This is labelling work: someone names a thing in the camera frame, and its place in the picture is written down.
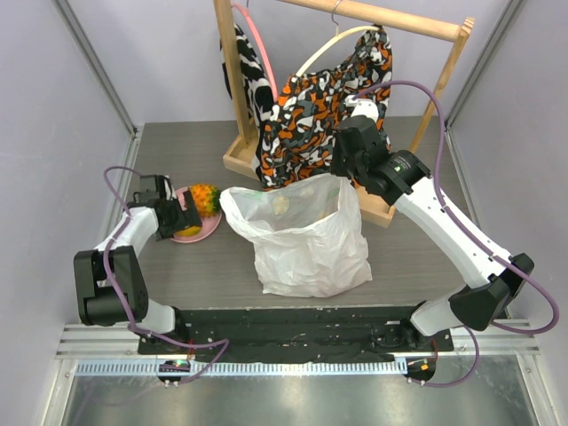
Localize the white plastic bag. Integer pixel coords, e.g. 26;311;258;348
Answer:
220;174;372;298

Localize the green yellow mango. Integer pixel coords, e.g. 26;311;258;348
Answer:
174;226;201;238

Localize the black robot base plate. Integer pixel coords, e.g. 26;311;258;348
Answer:
137;304;454;367

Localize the cream clothes hanger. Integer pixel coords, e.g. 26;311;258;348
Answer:
296;25;378;76

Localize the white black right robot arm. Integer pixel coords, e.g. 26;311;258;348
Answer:
331;115;534;351

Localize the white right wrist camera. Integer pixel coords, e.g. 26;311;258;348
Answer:
345;95;380;122

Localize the orange pineapple with green crown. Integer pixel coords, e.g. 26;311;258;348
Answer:
190;183;221;218

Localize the pink round plate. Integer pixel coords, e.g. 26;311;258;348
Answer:
171;186;222;244

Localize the orange grey camouflage garment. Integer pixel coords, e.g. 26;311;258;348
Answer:
259;26;393;190

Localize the wooden clothes rack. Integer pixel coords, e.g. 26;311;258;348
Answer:
212;0;476;230

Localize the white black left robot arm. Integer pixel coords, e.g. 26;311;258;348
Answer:
74;189;201;354

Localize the black white zebra garment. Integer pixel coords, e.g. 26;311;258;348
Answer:
234;24;274;179

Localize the aluminium slotted rail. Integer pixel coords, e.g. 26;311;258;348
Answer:
75;359;407;378

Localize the pink clothes hanger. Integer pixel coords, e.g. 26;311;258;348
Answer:
231;3;279;101

